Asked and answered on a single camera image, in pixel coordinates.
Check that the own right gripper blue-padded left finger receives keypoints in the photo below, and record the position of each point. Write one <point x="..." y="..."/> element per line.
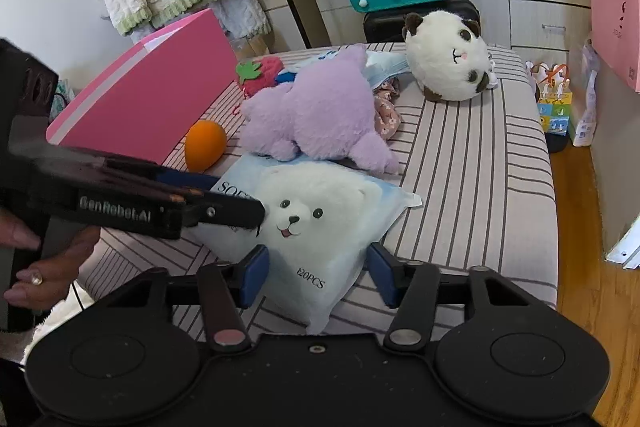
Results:
<point x="224" y="291"/>

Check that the floral pink fabric pouch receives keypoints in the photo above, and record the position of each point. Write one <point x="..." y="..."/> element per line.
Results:
<point x="387" y="119"/>

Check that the blue wet wipes pack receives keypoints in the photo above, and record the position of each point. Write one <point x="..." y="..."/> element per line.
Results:
<point x="380" y="67"/>

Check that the white bear tissue pack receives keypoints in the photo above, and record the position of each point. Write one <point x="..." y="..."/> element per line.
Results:
<point x="320" y="219"/>

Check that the red strawberry plush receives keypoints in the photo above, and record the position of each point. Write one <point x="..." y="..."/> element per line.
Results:
<point x="258" y="74"/>

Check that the colourful gift boxes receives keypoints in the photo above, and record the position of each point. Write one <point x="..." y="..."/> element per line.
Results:
<point x="554" y="98"/>

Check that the white plastic bag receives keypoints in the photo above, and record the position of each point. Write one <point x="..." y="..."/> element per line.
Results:
<point x="584" y="69"/>

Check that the round panda plush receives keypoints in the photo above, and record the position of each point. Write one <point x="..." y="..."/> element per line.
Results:
<point x="447" y="56"/>

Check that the person's left hand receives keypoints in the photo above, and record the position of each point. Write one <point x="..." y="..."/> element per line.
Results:
<point x="46" y="282"/>

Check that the orange sponge egg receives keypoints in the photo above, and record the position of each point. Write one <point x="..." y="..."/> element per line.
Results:
<point x="204" y="145"/>

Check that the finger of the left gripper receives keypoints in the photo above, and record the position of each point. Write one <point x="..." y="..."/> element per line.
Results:
<point x="221" y="209"/>
<point x="133" y="176"/>

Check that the pink storage box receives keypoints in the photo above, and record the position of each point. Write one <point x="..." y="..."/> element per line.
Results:
<point x="144" y="102"/>

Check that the purple plush toy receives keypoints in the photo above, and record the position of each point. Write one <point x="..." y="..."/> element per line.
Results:
<point x="326" y="113"/>

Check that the white lace garment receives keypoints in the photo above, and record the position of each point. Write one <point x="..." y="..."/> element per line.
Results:
<point x="238" y="19"/>

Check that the pink paper bag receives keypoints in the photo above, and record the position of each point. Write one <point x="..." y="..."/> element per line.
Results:
<point x="615" y="37"/>

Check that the black suitcase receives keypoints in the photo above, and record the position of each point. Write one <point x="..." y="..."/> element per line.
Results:
<point x="386" y="25"/>

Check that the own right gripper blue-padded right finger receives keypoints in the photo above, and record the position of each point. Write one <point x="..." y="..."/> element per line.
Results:
<point x="410" y="288"/>

